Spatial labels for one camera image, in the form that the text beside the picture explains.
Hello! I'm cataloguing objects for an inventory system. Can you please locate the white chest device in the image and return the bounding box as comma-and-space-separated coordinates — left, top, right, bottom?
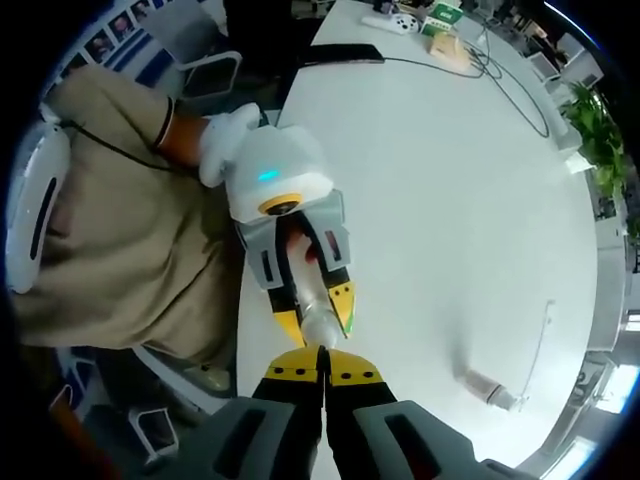
7, 107, 71, 296

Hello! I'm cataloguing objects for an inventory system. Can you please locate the green box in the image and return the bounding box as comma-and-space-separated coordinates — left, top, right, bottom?
418, 0, 464, 37

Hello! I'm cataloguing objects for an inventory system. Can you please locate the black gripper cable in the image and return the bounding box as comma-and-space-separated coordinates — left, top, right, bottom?
64, 119, 201, 174

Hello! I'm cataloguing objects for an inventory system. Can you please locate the person's beige shirt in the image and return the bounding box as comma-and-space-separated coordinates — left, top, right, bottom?
12, 64, 246, 396

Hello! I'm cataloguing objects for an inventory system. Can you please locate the clear pump bottle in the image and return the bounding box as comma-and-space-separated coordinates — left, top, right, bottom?
287, 259, 349, 351

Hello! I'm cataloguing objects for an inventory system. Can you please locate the black flat device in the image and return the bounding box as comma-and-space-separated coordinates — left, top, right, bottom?
299, 43, 386, 66

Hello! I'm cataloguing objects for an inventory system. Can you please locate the white game controller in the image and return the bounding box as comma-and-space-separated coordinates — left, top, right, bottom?
389, 12, 421, 36

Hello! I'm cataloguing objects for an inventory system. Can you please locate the white black mesh office chair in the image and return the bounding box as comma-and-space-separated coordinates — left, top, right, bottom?
177, 49, 244, 101

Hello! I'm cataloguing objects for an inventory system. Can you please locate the wide clear bottle cover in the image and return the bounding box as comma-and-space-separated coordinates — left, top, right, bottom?
487, 384, 517, 410

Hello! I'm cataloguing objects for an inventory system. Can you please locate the black cable loop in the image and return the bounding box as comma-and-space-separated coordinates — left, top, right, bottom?
382, 29, 551, 139

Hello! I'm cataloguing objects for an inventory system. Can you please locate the white pump bottle red label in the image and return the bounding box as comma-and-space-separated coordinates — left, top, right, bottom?
460, 367, 517, 410

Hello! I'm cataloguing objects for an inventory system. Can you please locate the potted green plant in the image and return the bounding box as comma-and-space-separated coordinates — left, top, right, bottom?
559, 79, 629, 221

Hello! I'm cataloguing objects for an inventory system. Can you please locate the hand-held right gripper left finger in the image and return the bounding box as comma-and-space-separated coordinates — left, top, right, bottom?
127, 346, 325, 480

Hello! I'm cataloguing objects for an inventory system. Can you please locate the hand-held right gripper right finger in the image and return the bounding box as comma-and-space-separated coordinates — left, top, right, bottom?
323, 348, 539, 480

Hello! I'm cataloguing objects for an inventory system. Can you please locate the tan wooden box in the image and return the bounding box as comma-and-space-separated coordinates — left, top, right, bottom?
427, 32, 474, 69

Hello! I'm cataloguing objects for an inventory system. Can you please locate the blue white wall poster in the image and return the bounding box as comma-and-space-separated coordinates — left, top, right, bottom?
59, 0, 166, 86

